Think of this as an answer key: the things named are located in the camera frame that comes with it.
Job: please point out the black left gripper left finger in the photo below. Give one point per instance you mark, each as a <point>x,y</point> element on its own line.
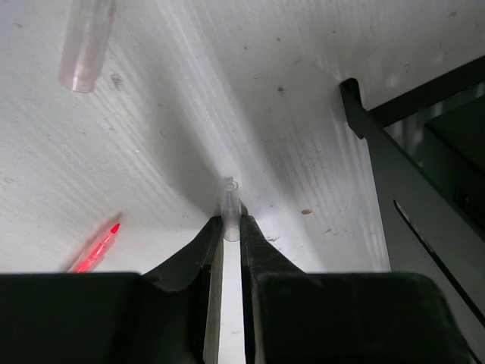
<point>170,314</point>

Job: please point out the black slotted organizer box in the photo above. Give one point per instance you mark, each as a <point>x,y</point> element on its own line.
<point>427,156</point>

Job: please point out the red pen near front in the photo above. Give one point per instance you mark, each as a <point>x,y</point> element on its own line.
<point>93,254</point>

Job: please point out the clear pink pen cap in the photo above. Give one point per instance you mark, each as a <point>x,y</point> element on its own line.
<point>88,30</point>

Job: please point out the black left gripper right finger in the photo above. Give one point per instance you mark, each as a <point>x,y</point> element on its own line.
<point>291,316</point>

